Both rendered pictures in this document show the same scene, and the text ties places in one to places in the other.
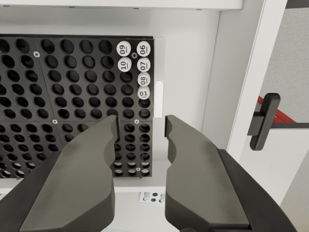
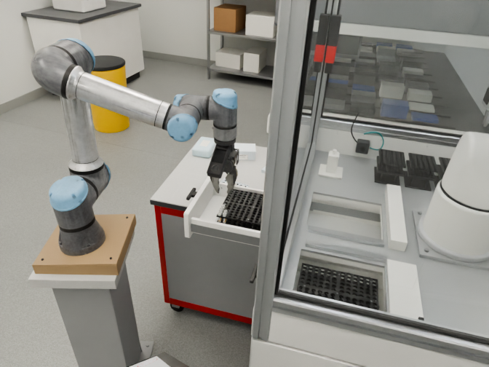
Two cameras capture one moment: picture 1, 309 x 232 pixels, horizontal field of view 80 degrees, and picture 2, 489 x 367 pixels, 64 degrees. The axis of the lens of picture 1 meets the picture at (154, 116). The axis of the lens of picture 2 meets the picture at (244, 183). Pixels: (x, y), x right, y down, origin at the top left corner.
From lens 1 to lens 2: 124 cm
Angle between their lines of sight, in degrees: 29
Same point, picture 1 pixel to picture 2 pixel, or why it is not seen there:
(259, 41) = (193, 204)
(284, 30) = not seen: hidden behind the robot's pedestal
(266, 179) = (178, 183)
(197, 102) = (207, 210)
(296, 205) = (120, 164)
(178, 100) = (214, 212)
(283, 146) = (168, 196)
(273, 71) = not seen: hidden behind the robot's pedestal
